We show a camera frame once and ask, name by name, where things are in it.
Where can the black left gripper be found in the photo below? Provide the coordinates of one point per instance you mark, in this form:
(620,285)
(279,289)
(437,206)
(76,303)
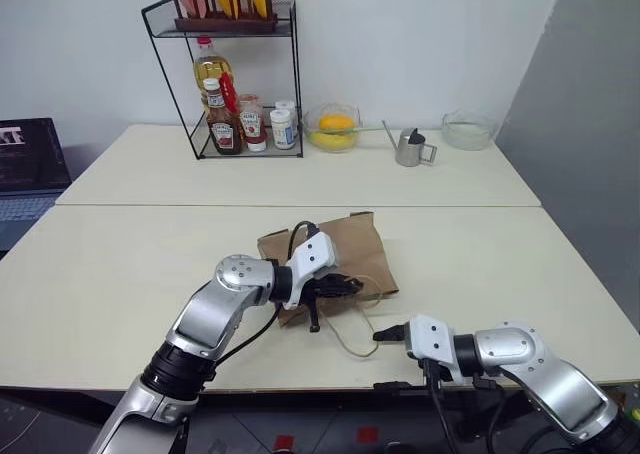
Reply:
(320,288)

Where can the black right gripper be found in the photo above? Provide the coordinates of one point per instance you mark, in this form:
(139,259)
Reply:
(436,369)

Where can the brown paper bag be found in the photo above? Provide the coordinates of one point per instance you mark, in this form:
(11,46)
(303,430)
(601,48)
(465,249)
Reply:
(360,254)

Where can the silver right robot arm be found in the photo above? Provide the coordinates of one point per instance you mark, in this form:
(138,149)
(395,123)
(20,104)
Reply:
(540,364)

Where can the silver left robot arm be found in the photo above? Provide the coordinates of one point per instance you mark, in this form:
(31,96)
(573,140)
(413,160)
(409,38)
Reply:
(220,314)

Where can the yellow lemon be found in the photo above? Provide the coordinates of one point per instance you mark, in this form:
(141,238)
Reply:
(332,141)

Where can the small metal watering can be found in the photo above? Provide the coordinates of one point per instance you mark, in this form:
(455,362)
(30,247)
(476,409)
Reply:
(409,149)

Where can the orange fruit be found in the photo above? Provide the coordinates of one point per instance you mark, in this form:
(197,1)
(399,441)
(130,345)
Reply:
(336,124)

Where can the white spice jar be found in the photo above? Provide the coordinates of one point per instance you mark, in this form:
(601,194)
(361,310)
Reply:
(282,129)
(289,105)

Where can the glass fruit bowl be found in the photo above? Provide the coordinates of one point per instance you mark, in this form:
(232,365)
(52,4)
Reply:
(315,119)

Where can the red squeeze ketchup bottle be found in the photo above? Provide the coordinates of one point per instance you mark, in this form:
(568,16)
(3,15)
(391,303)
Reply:
(251,124)

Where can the dark glass ketchup bottle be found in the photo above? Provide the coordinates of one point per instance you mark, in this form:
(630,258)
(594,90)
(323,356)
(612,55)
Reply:
(223,131)

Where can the empty glass bowl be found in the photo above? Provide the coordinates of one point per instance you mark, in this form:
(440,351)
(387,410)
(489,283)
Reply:
(467,131)

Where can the cooking oil bottle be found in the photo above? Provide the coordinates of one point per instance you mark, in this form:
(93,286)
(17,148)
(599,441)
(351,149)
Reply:
(210,69)

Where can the brown utensil holder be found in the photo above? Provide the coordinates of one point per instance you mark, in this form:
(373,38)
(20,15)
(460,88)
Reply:
(225,24)

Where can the dark laptop computer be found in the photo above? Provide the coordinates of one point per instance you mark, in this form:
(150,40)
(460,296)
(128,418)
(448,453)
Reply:
(30,154)

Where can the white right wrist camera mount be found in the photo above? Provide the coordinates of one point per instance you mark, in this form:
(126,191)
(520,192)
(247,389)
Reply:
(430,339)

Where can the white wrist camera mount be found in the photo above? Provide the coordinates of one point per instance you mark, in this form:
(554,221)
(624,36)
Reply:
(430,339)
(312,254)

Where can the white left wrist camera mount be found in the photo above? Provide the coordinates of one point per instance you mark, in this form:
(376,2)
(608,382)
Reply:
(312,254)

